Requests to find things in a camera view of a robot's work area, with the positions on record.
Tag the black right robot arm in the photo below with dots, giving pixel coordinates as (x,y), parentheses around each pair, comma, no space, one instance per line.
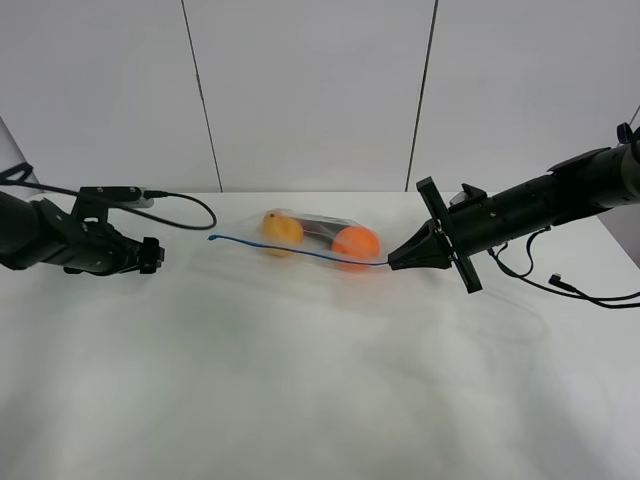
(473,221)

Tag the orange fruit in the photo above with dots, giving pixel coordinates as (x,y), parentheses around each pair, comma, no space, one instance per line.
(359,246)

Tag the clear zip bag blue seal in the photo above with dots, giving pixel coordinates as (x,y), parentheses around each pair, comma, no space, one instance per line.
(235,252)

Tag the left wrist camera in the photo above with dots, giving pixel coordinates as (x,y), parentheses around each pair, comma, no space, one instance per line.
(129,196)

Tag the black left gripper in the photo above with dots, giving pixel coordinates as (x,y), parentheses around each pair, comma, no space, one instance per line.
(145,257)

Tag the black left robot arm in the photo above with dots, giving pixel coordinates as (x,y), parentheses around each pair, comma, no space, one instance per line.
(81,241)

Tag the dark eggplant in bag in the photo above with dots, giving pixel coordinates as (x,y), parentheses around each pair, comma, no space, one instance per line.
(321,229)

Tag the yellow-orange fruit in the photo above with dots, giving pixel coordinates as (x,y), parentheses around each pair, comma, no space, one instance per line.
(283,231)

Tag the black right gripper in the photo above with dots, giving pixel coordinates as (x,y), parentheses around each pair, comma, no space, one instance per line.
(435,244)

